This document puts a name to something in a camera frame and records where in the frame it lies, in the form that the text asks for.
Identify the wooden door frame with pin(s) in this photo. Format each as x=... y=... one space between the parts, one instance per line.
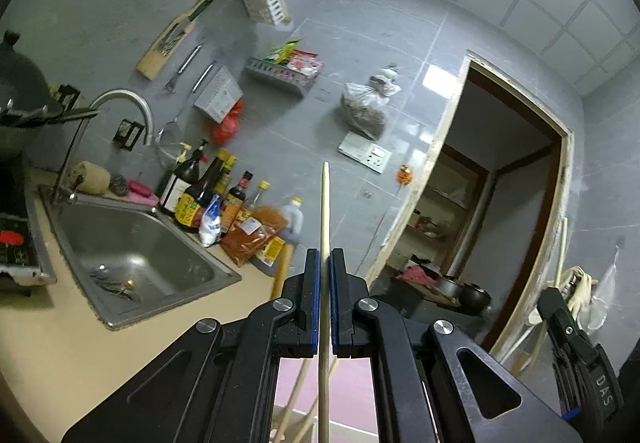
x=440 y=133

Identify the steel sink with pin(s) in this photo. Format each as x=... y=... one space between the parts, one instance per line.
x=140 y=248

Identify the small orange ornament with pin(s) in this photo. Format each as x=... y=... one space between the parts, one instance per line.
x=405 y=174

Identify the yellow cap sauce bottle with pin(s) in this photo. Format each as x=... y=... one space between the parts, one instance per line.
x=227 y=173

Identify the silver cooking pot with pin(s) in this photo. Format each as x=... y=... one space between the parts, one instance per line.
x=450 y=287

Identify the grey wall rack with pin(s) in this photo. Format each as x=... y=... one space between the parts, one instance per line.
x=275 y=75

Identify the red white packets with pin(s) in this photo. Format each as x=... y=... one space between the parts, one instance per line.
x=305 y=63

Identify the dark cooking pot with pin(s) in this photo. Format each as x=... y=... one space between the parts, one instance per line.
x=475 y=297

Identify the pink cloth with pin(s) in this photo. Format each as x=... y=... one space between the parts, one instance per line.
x=415 y=275

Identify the clear plastic bag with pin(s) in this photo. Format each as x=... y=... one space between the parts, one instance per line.
x=607 y=283

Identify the wooden knife board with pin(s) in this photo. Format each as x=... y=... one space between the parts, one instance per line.
x=165 y=43

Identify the white blue bag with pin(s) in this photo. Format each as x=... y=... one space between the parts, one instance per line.
x=211 y=223

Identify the clear glass bottle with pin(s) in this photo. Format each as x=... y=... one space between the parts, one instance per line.
x=260 y=195

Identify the red cap sauce bottle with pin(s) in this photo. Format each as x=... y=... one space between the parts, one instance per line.
x=237 y=203

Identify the beige loofah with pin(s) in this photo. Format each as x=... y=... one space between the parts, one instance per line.
x=92 y=178

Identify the white gloves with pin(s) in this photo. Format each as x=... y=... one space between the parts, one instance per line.
x=582 y=293

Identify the brown pump bottle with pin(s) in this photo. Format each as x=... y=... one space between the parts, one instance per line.
x=177 y=183

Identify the black wall socket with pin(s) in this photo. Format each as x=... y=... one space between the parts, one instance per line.
x=65 y=97
x=126 y=133

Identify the green yellow packet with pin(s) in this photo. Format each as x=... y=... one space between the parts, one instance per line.
x=282 y=50

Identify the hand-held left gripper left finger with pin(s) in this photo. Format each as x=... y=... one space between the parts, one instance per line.
x=314 y=308

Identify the plastic bag of dried goods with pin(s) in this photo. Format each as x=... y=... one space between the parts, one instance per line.
x=365 y=108

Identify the metal faucet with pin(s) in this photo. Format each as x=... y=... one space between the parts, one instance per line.
x=130 y=98

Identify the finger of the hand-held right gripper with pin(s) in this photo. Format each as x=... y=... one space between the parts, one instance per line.
x=565 y=333

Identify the red plastic bag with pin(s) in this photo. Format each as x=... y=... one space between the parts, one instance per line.
x=227 y=123

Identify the light wooden chopstick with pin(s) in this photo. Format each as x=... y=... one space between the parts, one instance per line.
x=325 y=213
x=305 y=425
x=295 y=398

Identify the hanging metal peeler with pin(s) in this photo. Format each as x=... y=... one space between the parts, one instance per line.
x=185 y=68

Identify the large plastic jug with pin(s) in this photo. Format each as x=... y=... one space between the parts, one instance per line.
x=294 y=220

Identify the steel wool scrubber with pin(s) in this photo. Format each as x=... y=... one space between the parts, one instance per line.
x=119 y=185

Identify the black wok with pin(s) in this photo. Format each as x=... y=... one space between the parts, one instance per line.
x=20 y=88

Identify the orange spice packet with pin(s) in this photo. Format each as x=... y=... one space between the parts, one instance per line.
x=252 y=233

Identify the dark sauce bottle yellow label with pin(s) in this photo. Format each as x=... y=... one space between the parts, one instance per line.
x=195 y=205

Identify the pink sponge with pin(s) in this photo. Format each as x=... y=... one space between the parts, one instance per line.
x=142 y=190

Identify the wooden shelf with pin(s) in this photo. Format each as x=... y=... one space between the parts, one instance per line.
x=440 y=218

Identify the long wooden stick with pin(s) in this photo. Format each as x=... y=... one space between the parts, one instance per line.
x=561 y=248

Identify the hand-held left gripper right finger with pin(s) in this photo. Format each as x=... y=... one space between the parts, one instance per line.
x=336 y=313

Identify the brown wooden utensil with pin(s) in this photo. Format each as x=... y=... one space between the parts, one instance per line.
x=282 y=268

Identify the white switch panel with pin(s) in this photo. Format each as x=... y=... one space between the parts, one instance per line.
x=365 y=152

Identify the white wall box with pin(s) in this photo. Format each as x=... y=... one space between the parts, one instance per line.
x=217 y=93

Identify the metal strainer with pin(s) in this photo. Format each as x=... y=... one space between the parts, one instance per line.
x=172 y=148

